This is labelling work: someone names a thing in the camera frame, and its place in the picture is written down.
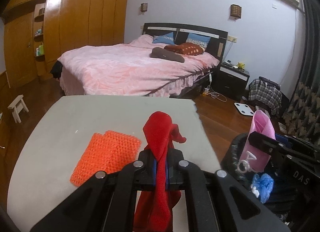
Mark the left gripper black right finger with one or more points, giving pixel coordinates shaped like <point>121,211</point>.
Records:
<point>169,168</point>

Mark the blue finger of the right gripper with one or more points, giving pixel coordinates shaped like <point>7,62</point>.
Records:
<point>296,144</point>
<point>267,145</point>

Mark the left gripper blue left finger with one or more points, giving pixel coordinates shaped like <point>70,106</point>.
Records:
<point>154,171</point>

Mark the pink hot water bag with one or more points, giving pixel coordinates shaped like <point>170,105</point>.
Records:
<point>255,156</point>

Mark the blue plastic bag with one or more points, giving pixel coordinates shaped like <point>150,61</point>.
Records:
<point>264,183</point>

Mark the white tissue wad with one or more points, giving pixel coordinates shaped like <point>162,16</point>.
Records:
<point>255,191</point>

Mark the small orange foam net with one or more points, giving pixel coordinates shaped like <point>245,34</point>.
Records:
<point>108,152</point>

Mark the red cloth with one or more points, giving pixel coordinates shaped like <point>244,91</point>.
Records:
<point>154,208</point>

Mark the black lined trash bin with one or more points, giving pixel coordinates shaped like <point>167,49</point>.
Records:
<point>305,218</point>

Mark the patterned dark curtain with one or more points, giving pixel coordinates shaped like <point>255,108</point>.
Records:
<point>302,115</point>

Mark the white bathroom scale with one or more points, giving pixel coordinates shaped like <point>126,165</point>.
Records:
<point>244,109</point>

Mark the plaid cloth covered chair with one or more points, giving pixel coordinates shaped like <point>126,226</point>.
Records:
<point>266,93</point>

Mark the black bedside nightstand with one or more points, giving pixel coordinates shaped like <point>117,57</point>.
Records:
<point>231,82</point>

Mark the yellow plush toy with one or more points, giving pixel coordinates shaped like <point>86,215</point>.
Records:
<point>241,66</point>

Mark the bed with pink cover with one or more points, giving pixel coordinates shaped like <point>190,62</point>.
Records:
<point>128,69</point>

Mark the dark brown folded cloth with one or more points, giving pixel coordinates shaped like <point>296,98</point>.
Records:
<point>164,54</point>

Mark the brown dotted pillow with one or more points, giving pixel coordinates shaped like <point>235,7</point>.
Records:
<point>190,49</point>

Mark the left blue pillow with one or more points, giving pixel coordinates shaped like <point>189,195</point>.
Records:
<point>167,39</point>

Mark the blue pillow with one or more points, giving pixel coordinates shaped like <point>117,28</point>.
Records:
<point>167,39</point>
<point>199,40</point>

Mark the right blue pillow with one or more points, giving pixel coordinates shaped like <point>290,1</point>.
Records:
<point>199,40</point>

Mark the small white wooden stool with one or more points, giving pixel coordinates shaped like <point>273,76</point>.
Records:
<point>16,107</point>

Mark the wooden side desk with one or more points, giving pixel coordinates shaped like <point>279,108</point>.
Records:
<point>6,98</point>

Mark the wooden wardrobe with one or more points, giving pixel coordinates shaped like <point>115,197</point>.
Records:
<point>38,32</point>

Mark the right wall lamp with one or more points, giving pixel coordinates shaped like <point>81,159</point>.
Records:
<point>235,11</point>

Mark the wall lamp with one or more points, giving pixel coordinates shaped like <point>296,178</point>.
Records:
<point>143,7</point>
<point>235,11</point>

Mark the left wall lamp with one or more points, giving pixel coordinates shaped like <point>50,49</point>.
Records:
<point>143,7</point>

